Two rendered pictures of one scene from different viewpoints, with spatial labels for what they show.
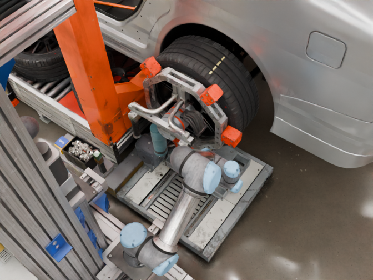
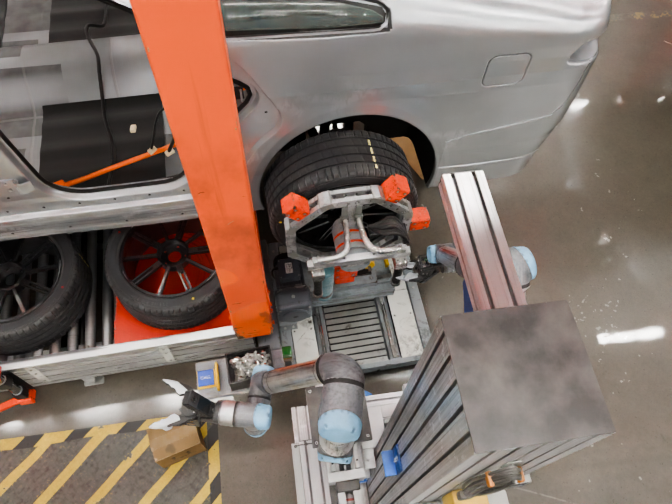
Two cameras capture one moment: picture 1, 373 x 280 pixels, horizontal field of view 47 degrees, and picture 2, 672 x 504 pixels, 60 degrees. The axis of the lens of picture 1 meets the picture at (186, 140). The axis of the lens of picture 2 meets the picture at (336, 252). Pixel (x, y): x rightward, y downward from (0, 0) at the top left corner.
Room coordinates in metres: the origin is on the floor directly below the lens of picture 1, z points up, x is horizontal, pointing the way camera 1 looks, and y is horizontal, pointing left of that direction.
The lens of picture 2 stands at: (0.79, 1.09, 3.02)
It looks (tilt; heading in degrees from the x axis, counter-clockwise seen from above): 61 degrees down; 307
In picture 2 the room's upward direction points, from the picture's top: 4 degrees clockwise
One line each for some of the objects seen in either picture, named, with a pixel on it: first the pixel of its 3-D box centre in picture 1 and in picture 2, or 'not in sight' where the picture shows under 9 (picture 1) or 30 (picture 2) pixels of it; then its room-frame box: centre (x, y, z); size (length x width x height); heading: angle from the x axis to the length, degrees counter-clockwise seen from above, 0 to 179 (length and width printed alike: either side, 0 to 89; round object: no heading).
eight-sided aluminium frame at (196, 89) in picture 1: (184, 111); (347, 229); (1.54, 0.00, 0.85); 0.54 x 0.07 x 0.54; 50
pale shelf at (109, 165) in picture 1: (81, 158); (245, 374); (1.55, 0.69, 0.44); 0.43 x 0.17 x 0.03; 50
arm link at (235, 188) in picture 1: (231, 181); not in sight; (1.06, -0.21, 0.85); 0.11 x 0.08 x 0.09; 51
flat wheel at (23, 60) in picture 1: (47, 43); (16, 284); (2.72, 1.08, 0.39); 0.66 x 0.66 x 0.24
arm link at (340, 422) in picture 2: not in sight; (338, 427); (0.99, 0.74, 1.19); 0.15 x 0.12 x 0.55; 124
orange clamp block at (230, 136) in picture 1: (231, 136); (417, 218); (1.34, -0.24, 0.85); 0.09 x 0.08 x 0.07; 50
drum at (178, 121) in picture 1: (176, 119); (350, 243); (1.49, 0.05, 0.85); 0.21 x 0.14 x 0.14; 140
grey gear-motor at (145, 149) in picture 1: (163, 141); (290, 284); (1.76, 0.16, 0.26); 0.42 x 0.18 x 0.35; 140
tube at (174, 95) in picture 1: (154, 96); (331, 235); (1.51, 0.16, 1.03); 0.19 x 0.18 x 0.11; 140
